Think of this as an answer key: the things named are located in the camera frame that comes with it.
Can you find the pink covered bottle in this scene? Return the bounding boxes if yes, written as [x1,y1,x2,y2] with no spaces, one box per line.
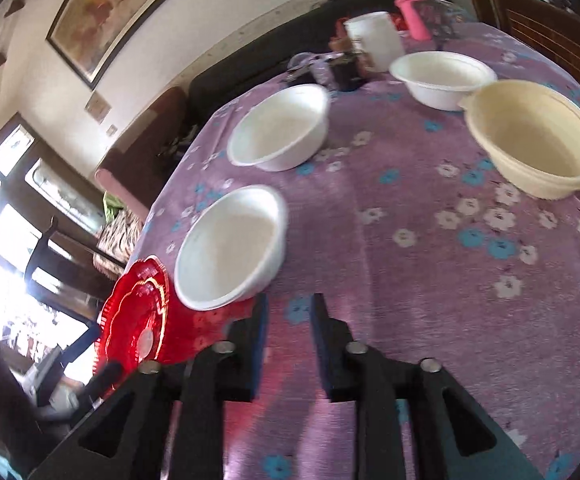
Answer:
[390,0,433,41]

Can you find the purple floral tablecloth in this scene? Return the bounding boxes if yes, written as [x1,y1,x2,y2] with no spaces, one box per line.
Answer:
[140,15,580,480]

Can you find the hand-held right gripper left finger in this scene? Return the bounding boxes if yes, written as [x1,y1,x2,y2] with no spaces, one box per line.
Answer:
[30,292,271,480]

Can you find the cream bowl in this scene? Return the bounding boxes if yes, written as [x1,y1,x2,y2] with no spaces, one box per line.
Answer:
[462,79,580,201]

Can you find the wooden glass door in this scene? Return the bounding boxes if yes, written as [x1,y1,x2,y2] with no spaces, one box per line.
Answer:
[0,112,105,321]

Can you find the framed wall painting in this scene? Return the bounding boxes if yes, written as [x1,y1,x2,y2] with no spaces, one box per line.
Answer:
[45,0,211,91]

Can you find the zebra patterned cushion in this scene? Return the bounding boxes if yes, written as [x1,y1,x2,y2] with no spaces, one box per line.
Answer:
[95,210,144,272]

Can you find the maroon armchair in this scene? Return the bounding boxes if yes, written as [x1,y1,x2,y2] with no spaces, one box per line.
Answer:
[95,85,191,221]

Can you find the dark jar with cork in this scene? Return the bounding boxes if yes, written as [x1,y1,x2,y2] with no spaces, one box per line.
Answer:
[330,52,367,92]

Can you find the wooden chair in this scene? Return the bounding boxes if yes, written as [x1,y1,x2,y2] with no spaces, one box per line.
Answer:
[22,215,126,311]

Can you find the white plastic jar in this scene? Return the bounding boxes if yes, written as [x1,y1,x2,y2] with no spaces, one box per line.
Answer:
[345,11,405,73]

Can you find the black sofa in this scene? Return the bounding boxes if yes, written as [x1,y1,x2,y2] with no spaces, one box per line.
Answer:
[187,0,450,116]

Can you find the red scalloped plate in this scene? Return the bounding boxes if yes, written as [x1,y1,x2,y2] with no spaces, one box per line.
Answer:
[91,255,205,393]

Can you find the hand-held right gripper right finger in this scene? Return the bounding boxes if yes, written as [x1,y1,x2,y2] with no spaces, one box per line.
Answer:
[310,292,545,480]

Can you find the white bowl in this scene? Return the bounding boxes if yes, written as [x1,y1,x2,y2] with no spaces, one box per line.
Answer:
[174,185,289,311]
[226,84,331,172]
[389,51,498,112]

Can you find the dark jar with glass lid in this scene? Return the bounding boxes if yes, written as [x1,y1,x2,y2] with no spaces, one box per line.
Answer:
[284,52,323,86]

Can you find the wall switch plate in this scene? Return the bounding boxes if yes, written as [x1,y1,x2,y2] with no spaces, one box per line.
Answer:
[85,92,113,123]

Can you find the green cloth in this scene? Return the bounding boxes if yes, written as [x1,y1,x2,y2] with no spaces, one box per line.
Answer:
[102,192,123,222]

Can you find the brick pattern wooden cabinet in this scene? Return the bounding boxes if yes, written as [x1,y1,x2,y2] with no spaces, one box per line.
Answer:
[457,0,580,86]

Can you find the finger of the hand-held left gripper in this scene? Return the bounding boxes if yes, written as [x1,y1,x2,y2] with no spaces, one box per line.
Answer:
[82,360,126,403]

